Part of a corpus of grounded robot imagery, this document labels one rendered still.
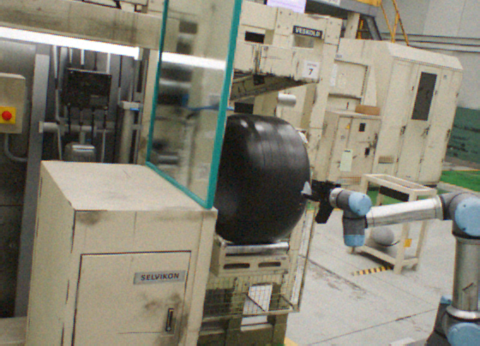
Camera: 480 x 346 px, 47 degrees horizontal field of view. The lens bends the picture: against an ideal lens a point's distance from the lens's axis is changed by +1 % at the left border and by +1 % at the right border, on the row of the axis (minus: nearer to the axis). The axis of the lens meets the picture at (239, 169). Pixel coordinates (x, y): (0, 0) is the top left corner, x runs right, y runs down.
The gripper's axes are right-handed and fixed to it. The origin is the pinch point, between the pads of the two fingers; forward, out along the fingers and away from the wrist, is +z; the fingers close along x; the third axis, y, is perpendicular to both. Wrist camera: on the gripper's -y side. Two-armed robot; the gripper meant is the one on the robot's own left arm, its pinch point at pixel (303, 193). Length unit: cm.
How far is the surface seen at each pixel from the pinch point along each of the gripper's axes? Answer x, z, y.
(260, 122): 9.5, 23.9, 26.7
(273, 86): -19, 63, 46
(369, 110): -371, 388, 59
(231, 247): 16.6, 24.4, -27.4
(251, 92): -7, 63, 41
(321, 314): -120, 128, -106
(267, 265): -3.7, 26.1, -36.8
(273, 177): 9.6, 8.4, 5.1
